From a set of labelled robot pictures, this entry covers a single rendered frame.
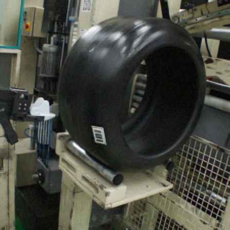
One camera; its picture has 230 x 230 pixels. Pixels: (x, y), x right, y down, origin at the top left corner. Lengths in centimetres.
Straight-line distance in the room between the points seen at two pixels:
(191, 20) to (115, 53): 58
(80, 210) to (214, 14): 114
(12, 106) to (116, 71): 31
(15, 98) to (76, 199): 81
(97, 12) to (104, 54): 41
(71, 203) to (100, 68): 83
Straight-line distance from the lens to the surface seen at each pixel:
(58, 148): 124
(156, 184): 125
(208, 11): 131
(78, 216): 154
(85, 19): 127
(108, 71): 84
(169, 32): 96
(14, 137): 83
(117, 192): 104
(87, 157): 112
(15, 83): 141
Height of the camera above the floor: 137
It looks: 15 degrees down
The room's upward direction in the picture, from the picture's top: 8 degrees clockwise
